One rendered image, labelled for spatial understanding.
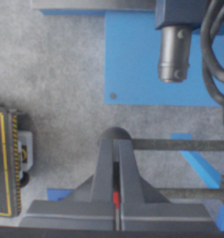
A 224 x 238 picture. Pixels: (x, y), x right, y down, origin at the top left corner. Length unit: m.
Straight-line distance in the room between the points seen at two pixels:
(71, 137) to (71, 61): 0.51
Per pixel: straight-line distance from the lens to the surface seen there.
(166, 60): 0.65
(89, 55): 1.15
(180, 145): 0.19
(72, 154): 1.32
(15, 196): 1.22
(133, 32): 1.04
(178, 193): 0.22
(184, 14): 0.64
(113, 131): 0.17
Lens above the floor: 1.14
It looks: 74 degrees down
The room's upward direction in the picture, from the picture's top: 178 degrees counter-clockwise
